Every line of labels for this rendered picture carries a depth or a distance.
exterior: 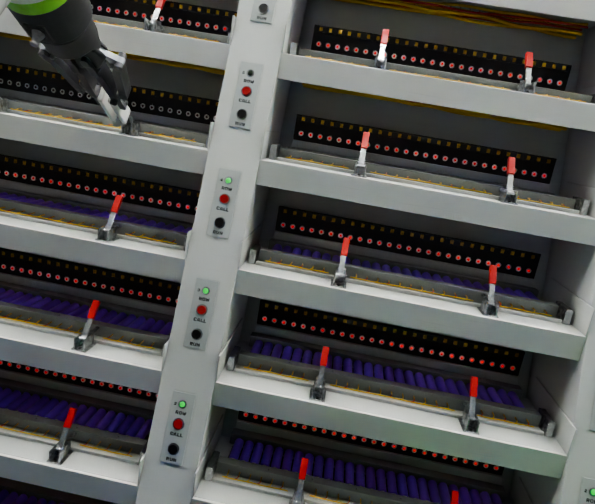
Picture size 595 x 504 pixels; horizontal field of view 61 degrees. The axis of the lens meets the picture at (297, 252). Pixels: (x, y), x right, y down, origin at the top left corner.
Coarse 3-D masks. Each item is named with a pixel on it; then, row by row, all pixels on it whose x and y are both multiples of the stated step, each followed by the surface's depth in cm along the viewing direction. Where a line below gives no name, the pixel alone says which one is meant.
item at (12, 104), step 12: (12, 108) 99; (24, 108) 99; (36, 108) 99; (48, 108) 98; (84, 120) 98; (96, 120) 98; (108, 120) 98; (144, 132) 96; (156, 132) 97; (168, 132) 97; (180, 132) 97; (192, 132) 97
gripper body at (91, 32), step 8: (88, 32) 68; (96, 32) 70; (72, 40) 67; (80, 40) 67; (88, 40) 68; (96, 40) 70; (48, 48) 68; (56, 48) 67; (64, 48) 67; (72, 48) 67; (80, 48) 68; (88, 48) 69; (96, 48) 70; (104, 48) 72; (56, 56) 69; (64, 56) 69; (72, 56) 69; (80, 56) 69; (88, 56) 72; (96, 56) 72; (104, 56) 72; (80, 64) 74; (96, 64) 74
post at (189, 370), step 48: (240, 0) 93; (288, 0) 92; (240, 48) 92; (240, 144) 91; (240, 192) 90; (192, 240) 90; (240, 240) 90; (192, 288) 89; (192, 384) 88; (192, 432) 88; (144, 480) 87; (192, 480) 87
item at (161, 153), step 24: (24, 96) 112; (48, 96) 112; (0, 120) 94; (24, 120) 94; (48, 120) 96; (144, 120) 110; (168, 120) 110; (48, 144) 94; (72, 144) 94; (96, 144) 93; (120, 144) 93; (144, 144) 92; (168, 144) 92; (192, 168) 92
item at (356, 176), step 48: (336, 144) 108; (384, 144) 107; (432, 144) 106; (336, 192) 90; (384, 192) 89; (432, 192) 89; (480, 192) 95; (528, 192) 94; (576, 192) 98; (576, 240) 88
